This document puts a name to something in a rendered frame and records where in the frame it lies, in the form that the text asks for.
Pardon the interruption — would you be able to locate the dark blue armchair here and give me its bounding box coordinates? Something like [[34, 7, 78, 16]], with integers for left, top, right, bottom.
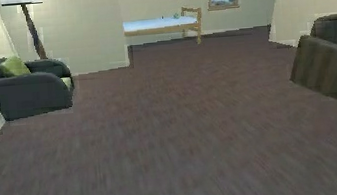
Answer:
[[0, 51, 78, 123]]

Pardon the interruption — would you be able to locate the brown floor lamp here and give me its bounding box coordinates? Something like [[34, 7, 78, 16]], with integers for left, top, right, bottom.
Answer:
[[0, 0, 49, 63]]

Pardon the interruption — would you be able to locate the green cushion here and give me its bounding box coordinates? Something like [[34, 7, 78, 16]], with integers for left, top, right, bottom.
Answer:
[[0, 54, 32, 80]]

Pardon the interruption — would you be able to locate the dark grey-brown sofa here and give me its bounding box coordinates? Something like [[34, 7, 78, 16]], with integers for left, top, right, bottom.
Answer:
[[285, 13, 337, 103]]

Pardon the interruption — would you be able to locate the wooden bed with pale mattress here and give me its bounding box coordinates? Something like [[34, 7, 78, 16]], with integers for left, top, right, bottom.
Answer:
[[122, 5, 205, 51]]

